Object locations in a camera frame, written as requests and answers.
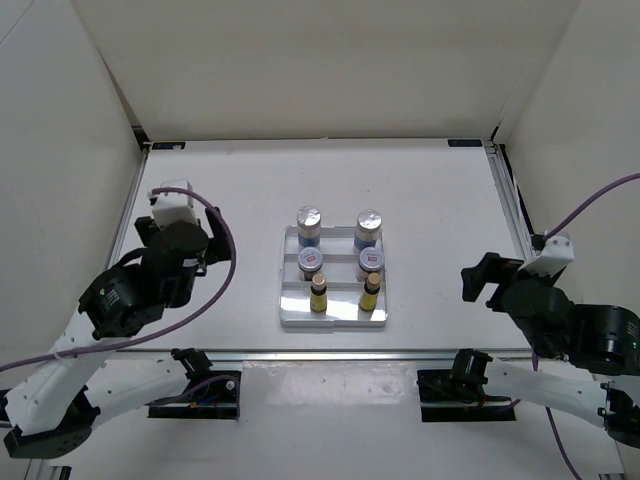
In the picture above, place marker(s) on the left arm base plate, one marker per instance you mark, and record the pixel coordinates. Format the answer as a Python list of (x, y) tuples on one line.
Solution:
[(218, 400)]

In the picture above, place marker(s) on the yellow small bottle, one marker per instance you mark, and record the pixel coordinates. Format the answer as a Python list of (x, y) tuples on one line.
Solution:
[(318, 293), (370, 293)]

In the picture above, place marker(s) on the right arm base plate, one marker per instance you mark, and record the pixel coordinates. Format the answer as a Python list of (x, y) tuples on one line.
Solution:
[(443, 400)]

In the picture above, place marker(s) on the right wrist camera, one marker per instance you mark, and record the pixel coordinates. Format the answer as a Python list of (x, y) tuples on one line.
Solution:
[(556, 254)]

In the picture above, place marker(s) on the white divided tray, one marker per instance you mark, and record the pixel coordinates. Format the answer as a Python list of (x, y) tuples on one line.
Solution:
[(344, 289)]

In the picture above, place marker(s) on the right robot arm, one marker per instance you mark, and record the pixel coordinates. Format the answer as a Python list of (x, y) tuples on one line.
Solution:
[(601, 339)]

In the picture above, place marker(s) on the blue-label bead jar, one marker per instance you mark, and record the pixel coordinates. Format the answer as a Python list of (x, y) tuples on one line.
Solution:
[(367, 229), (308, 226)]

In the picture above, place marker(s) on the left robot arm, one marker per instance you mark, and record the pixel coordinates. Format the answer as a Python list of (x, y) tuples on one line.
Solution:
[(58, 407)]

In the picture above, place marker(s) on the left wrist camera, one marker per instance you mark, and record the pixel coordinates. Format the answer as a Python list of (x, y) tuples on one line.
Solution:
[(169, 208)]

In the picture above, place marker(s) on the spice jar red label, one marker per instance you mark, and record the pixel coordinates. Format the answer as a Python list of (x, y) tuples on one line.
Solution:
[(370, 260), (310, 261)]

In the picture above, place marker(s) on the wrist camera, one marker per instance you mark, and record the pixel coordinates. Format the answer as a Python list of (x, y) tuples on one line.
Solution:
[(169, 208), (556, 254)]

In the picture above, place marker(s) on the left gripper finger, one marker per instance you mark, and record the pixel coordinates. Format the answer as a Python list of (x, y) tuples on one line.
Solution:
[(146, 228), (219, 247)]

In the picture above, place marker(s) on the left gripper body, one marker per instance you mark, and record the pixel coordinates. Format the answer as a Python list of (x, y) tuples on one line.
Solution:
[(184, 293)]

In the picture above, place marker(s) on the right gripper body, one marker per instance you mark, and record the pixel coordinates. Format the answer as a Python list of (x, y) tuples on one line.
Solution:
[(540, 279)]

